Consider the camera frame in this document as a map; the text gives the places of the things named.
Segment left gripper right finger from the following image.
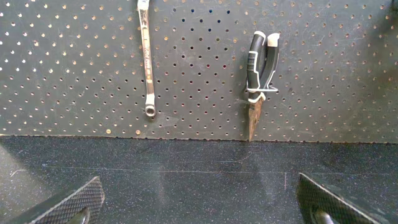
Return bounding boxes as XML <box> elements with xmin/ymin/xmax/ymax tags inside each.
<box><xmin>295</xmin><ymin>172</ymin><xmax>398</xmax><ymax>224</ymax></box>

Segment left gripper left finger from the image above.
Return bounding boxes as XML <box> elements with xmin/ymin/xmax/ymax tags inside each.
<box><xmin>6</xmin><ymin>175</ymin><xmax>106</xmax><ymax>224</ymax></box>

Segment black and white pliers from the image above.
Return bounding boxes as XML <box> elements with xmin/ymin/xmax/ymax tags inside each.
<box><xmin>245</xmin><ymin>30</ymin><xmax>280</xmax><ymax>142</ymax></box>

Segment wrench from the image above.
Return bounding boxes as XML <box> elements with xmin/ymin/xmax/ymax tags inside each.
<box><xmin>136</xmin><ymin>0</ymin><xmax>157</xmax><ymax>119</ymax></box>

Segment black pegboard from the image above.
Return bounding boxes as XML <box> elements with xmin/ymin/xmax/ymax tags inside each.
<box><xmin>0</xmin><ymin>0</ymin><xmax>398</xmax><ymax>144</ymax></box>

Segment metal hook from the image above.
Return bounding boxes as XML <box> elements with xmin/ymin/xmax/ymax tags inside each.
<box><xmin>246</xmin><ymin>81</ymin><xmax>279</xmax><ymax>95</ymax></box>

